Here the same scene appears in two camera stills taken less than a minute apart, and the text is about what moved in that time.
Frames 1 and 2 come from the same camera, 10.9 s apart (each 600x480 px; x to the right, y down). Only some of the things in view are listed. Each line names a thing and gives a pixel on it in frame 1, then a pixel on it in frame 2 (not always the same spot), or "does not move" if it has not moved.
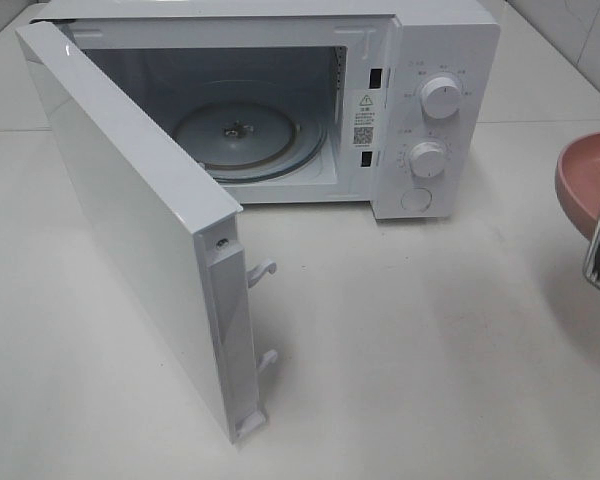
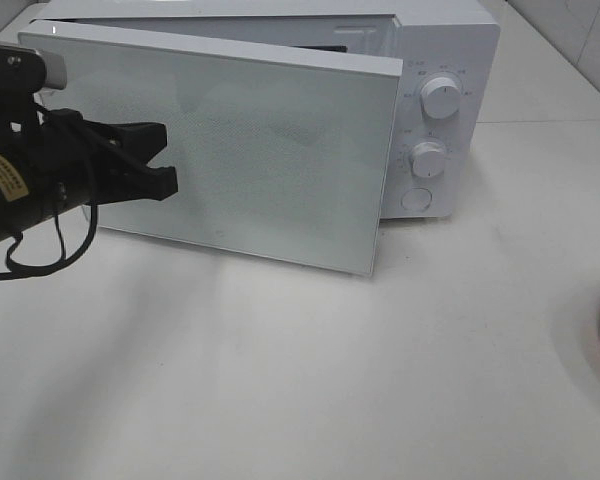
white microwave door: (177, 219) → (279, 153)
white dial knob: (427, 159) does not move
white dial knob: (441, 97) does not move
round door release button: (417, 200) does not move
